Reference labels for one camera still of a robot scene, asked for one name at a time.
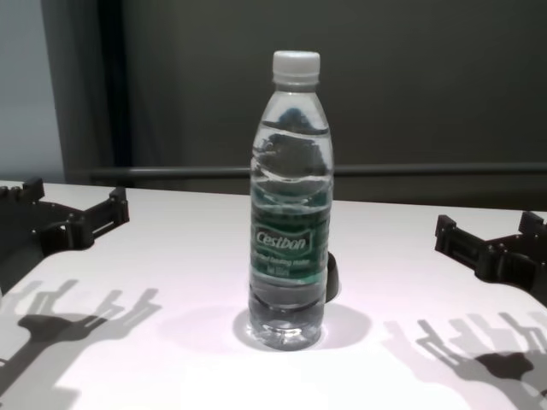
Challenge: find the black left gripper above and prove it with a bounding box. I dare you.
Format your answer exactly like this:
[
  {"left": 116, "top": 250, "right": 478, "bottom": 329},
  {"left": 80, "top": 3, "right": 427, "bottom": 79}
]
[{"left": 0, "top": 178, "right": 130, "bottom": 296}]

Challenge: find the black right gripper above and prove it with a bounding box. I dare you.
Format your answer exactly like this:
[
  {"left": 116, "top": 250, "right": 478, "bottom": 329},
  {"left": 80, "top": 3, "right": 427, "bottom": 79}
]
[{"left": 434, "top": 210, "right": 547, "bottom": 307}]

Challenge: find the clear water bottle green label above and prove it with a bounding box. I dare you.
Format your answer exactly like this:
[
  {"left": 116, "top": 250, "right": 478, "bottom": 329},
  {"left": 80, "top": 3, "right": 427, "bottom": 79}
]
[{"left": 246, "top": 50, "right": 335, "bottom": 351}]

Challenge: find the green YES button black base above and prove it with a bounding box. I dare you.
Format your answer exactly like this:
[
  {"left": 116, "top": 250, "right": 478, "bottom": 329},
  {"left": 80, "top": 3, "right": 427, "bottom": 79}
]
[{"left": 325, "top": 251, "right": 342, "bottom": 303}]

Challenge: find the thin grey horizontal rail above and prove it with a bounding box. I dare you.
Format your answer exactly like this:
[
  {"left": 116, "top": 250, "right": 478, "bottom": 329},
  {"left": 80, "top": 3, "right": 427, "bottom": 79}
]
[{"left": 89, "top": 161, "right": 547, "bottom": 179}]

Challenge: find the dark vertical post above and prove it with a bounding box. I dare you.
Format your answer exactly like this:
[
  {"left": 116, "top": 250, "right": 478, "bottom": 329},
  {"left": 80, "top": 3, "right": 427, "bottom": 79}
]
[{"left": 97, "top": 0, "right": 134, "bottom": 189}]

